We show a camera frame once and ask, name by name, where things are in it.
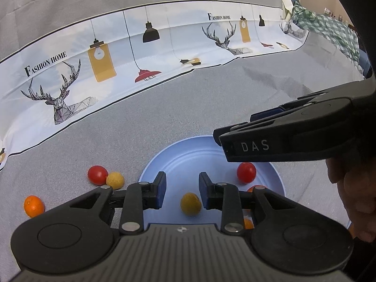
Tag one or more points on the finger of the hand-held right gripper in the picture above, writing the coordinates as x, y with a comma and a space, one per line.
267, 113
279, 141

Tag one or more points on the dark curved object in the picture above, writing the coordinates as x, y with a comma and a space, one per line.
358, 11

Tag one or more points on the person's right hand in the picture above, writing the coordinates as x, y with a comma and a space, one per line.
359, 194

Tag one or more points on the blue plate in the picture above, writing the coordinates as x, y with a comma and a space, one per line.
176, 164

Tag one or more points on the plastic mandarin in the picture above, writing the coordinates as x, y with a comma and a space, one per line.
248, 223

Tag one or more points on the yellow longan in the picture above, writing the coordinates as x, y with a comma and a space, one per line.
191, 203
115, 180

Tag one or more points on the small orange mandarin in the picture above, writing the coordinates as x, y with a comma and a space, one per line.
256, 187
33, 206

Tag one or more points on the green checked cloth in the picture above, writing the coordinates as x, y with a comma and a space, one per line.
329, 26

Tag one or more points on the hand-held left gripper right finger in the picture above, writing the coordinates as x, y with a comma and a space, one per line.
203, 191

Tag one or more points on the red cherry tomato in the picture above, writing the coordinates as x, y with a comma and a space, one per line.
97, 174
246, 172

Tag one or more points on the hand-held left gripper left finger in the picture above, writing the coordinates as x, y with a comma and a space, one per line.
162, 191

